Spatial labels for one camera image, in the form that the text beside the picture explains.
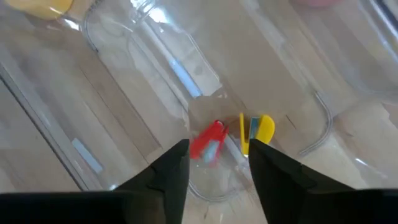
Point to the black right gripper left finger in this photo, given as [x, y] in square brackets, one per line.
[168, 186]

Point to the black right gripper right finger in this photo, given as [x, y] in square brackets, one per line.
[286, 186]

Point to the red staple remover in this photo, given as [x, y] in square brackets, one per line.
[206, 140]

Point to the yellow block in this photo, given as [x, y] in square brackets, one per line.
[40, 7]

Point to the yellow staple remover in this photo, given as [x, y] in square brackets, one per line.
[264, 129]

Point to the large clear plastic bin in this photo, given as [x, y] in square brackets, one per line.
[155, 102]

